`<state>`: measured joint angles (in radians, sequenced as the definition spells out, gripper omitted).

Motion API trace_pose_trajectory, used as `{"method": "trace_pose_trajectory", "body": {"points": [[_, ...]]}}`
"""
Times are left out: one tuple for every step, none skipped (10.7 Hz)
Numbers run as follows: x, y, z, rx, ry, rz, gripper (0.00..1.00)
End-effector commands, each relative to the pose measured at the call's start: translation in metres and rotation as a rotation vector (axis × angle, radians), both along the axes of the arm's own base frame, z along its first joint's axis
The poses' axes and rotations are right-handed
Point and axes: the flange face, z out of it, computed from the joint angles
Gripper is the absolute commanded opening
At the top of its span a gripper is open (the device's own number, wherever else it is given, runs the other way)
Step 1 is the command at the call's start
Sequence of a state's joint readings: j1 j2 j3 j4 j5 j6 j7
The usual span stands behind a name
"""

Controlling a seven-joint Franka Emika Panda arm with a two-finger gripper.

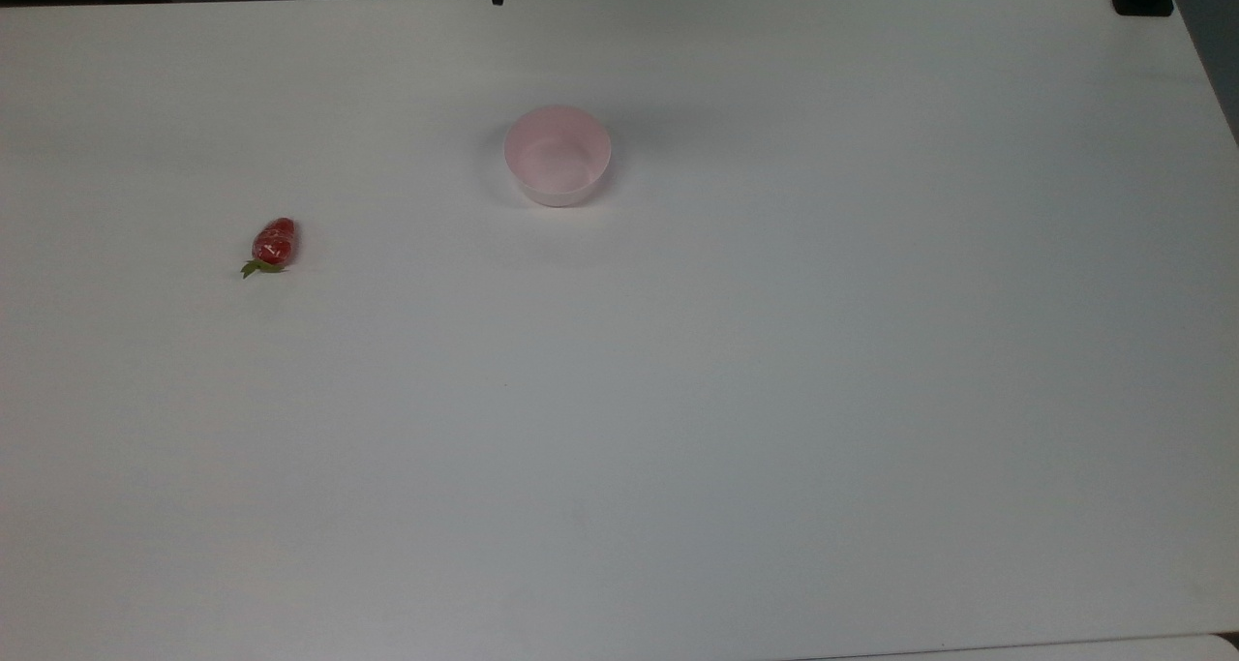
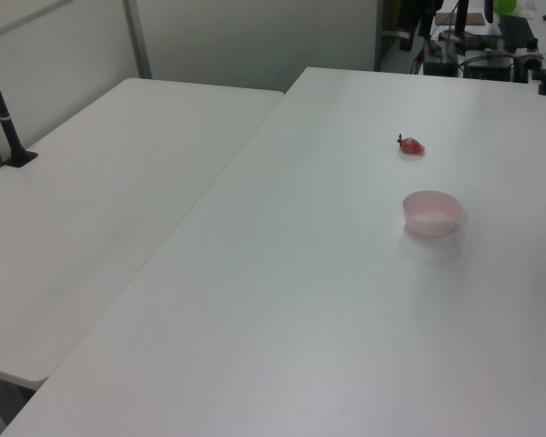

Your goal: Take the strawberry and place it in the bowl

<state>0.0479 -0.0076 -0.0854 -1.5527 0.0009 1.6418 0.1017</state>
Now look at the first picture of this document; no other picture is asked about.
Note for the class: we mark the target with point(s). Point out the red strawberry with green leaves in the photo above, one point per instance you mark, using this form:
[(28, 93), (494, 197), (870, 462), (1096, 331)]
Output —
[(274, 243)]

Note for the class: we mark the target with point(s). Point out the pink plastic bowl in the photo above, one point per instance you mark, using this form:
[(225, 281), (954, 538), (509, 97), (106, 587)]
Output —
[(558, 158)]

